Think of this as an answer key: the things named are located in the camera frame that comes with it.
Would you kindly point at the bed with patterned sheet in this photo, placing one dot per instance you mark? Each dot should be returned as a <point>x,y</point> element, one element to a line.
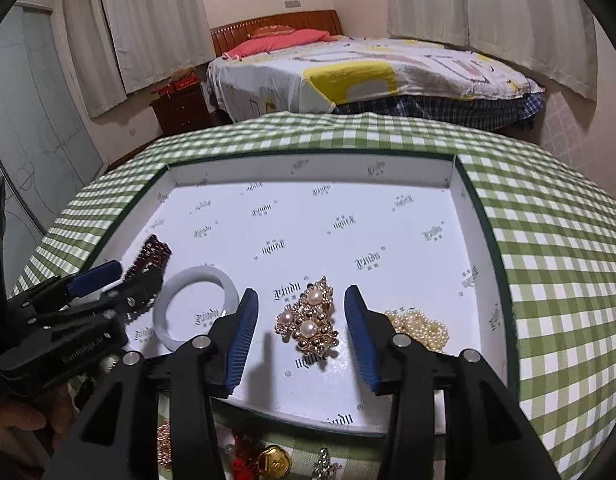
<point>412,70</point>

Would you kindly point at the gold pearl brooch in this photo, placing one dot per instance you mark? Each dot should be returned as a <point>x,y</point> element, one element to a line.
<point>308,327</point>

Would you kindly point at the silver rhinestone brooch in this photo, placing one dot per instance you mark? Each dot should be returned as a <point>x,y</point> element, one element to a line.
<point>324,465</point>

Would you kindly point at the green checked tablecloth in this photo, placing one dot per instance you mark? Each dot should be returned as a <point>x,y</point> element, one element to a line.
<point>562,260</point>

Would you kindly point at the white curtain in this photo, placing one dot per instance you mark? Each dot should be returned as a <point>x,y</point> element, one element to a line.
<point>88,45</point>
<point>425,0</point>
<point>527,15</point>
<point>158,20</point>

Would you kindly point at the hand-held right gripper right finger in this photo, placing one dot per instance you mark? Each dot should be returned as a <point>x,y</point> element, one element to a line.
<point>360,342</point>

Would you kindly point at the person's left hand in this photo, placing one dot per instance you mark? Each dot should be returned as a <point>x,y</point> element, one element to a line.
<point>13,427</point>

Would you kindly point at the white jade bangle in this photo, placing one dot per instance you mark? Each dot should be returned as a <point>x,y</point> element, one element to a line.
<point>208,274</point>

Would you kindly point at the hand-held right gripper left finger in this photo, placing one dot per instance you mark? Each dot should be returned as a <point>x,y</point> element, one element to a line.
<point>242,342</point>

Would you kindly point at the white printed tray green rim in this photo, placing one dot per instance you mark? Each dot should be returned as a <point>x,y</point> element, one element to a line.
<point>338,240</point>

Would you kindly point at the wooden headboard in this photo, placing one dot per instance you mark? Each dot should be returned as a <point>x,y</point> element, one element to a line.
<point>238,30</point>

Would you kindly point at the red patterned pillow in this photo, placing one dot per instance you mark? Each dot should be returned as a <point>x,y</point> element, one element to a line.
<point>270,31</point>

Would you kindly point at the wooden nightstand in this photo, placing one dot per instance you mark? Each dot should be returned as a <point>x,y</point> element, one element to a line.
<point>183,110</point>

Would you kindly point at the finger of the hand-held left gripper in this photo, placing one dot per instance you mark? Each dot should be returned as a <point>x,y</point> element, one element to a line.
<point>133,290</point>
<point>95,277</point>

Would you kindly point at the red knot gold charm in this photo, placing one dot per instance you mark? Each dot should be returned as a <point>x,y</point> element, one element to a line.
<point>270,460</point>

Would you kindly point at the frosted glass wardrobe door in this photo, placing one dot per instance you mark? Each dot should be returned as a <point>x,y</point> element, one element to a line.
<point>33,110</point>

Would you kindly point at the red gift boxes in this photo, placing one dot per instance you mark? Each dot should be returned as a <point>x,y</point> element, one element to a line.
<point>180,82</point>

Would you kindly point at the pink pillow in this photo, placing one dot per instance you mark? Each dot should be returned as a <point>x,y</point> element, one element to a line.
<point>283,42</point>

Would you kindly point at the blue plaid bed skirt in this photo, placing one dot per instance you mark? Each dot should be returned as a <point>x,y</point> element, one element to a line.
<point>437,107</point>

